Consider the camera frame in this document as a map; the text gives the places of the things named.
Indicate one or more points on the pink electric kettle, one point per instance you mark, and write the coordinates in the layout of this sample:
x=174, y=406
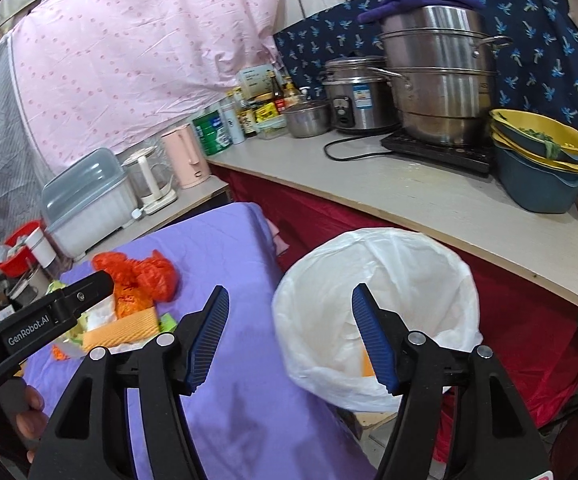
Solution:
x=186, y=156

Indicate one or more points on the stacked steel steamer pot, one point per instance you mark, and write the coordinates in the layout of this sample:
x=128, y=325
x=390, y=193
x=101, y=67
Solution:
x=440, y=63

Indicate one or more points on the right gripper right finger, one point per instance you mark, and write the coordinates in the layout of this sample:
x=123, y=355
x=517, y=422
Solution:
x=493, y=435

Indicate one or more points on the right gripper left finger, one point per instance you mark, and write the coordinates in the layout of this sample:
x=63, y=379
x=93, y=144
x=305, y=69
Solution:
x=88, y=433

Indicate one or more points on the white glass kettle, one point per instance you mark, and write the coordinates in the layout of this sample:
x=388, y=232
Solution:
x=151, y=179

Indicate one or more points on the grey lidded dish rack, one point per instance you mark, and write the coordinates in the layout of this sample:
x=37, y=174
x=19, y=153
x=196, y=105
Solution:
x=87, y=202

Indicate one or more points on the dark soy sauce bottle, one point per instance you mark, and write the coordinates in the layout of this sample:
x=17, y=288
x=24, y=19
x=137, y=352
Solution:
x=277, y=92

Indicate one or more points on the clear food container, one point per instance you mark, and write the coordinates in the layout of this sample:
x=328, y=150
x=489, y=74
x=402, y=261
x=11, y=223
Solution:
x=271, y=128

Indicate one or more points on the yellow blue stacked basins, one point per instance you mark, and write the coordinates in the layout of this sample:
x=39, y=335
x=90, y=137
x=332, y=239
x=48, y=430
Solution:
x=536, y=160

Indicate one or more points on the purple towel on pot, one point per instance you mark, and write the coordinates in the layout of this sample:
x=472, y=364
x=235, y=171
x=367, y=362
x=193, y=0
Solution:
x=394, y=7

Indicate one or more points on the pink hanging sheet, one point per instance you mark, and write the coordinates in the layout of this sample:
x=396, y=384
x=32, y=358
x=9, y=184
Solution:
x=110, y=73

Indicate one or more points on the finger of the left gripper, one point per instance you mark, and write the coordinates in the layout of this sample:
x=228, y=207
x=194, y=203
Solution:
x=67, y=304

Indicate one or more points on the green tin can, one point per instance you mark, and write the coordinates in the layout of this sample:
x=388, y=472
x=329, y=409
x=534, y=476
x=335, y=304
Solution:
x=213, y=135

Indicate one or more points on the steel rice cooker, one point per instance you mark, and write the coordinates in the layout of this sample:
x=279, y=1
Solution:
x=360, y=98

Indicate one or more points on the yellow seasoning packet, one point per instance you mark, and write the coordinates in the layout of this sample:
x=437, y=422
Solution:
x=266, y=111

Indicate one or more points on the navy patterned cloth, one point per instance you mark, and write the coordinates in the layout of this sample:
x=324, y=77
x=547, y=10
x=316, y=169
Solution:
x=538, y=73

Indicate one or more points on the white box on counter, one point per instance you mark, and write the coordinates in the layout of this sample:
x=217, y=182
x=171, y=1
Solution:
x=255, y=80

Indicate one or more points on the small steel bowl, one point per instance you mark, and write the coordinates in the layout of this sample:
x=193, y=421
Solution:
x=308, y=119

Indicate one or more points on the orange snack wrapper bag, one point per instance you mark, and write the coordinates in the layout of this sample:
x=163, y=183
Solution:
x=104, y=327

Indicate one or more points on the white cup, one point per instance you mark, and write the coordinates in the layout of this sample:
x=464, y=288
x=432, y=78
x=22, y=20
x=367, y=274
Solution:
x=40, y=247

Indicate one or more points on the left hand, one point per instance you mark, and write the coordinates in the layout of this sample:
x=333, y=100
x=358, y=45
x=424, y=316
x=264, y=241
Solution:
x=24, y=408

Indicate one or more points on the white slim bottle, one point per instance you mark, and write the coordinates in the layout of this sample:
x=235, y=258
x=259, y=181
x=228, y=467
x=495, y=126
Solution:
x=233, y=123

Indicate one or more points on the red crumpled plastic bag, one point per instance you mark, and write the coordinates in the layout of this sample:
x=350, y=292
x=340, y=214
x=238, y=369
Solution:
x=155, y=276

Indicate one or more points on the white trash bag bin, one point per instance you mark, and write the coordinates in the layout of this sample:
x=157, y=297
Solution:
x=428, y=285

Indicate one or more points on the black induction cooktop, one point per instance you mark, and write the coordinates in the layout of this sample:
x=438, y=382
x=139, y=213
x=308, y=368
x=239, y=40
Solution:
x=476, y=158

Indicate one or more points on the red plastic basin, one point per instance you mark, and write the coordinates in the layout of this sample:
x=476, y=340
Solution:
x=21, y=259

